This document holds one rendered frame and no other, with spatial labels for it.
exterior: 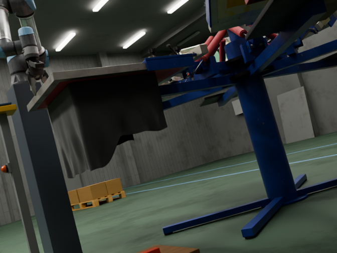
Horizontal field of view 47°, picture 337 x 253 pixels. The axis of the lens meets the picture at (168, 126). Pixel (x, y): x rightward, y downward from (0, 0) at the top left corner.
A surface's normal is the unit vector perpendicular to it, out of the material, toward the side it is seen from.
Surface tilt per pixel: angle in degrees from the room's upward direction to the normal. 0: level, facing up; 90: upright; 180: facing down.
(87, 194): 90
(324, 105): 90
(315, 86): 90
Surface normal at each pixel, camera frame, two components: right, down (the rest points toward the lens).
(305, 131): -0.80, 0.02
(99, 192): 0.65, -0.24
